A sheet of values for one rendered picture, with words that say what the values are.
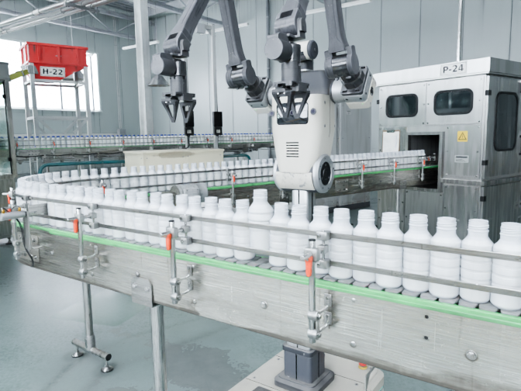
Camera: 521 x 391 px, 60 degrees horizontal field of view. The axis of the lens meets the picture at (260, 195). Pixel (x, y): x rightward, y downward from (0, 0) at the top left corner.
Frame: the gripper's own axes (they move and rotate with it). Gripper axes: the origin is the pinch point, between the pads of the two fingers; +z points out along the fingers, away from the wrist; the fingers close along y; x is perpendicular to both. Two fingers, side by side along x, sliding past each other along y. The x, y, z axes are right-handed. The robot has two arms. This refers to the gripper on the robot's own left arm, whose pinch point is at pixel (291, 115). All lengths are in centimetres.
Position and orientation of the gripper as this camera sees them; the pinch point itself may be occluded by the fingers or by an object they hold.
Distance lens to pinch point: 131.9
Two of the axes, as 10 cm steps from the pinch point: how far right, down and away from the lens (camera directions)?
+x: -8.1, -0.6, 5.8
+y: 5.8, -1.1, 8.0
